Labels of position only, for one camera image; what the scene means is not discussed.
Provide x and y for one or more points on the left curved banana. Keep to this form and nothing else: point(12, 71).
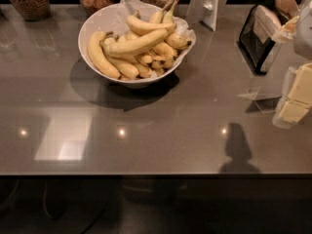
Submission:
point(98, 58)

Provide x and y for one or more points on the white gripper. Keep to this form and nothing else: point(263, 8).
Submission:
point(304, 33)

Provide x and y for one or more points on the upright green-tipped banana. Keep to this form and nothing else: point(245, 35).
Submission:
point(169, 15)

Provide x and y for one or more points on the clear acrylic stand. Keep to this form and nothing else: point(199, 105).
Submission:
point(264, 91)

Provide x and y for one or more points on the right spotted banana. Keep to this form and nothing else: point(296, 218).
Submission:
point(178, 42)

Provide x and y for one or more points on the long front banana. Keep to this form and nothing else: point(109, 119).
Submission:
point(136, 46)

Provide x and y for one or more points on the upright back banana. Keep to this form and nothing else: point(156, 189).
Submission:
point(157, 17)

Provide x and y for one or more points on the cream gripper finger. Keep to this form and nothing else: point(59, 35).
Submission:
point(288, 114)

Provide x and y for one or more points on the glass jar of nuts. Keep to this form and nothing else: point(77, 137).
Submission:
point(32, 10)

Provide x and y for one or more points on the lower middle banana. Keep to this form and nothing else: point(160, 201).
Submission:
point(125, 67)

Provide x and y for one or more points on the top middle banana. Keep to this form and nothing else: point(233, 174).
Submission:
point(142, 27)

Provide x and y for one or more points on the white ceramic bowl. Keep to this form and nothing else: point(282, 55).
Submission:
point(111, 19)

